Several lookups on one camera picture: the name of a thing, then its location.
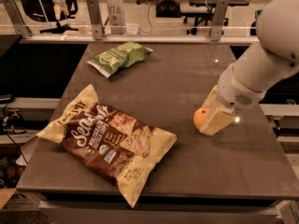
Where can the black speaker box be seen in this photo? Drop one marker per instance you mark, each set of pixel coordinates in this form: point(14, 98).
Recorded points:
point(167, 9)

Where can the white numbered pillar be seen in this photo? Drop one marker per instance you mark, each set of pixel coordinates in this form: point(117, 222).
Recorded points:
point(116, 16)

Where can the metal bracket post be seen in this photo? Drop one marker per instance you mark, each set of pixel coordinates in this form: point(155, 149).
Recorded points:
point(218, 20)
point(16, 18)
point(95, 19)

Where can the orange fruit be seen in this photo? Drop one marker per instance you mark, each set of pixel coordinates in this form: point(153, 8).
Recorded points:
point(200, 116)

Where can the brown multigrain chip bag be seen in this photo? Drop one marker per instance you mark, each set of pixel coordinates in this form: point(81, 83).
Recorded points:
point(110, 142)

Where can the middle metal bracket post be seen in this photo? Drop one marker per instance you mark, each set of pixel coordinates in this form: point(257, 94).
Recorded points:
point(95, 19)

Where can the green jalapeno chip bag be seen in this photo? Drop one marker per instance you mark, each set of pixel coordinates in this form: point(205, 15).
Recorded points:
point(122, 56)

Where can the left metal bracket post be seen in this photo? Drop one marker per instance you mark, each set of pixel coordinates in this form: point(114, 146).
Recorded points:
point(16, 18)

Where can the black tripod stand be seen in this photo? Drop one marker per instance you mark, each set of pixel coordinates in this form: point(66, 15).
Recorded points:
point(51, 11)

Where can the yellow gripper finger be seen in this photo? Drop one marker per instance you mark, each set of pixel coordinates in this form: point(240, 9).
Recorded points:
point(211, 99)
point(214, 120)

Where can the cardboard box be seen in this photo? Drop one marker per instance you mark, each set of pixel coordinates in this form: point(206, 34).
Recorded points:
point(11, 200)

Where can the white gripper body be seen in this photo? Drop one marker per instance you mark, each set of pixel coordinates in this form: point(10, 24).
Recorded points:
point(234, 89)

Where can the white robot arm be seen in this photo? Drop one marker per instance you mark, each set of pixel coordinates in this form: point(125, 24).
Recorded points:
point(244, 83)

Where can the black background desk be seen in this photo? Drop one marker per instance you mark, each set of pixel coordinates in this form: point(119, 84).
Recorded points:
point(207, 16)

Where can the right metal bracket post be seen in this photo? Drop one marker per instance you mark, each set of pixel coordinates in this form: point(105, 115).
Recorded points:
point(218, 20)

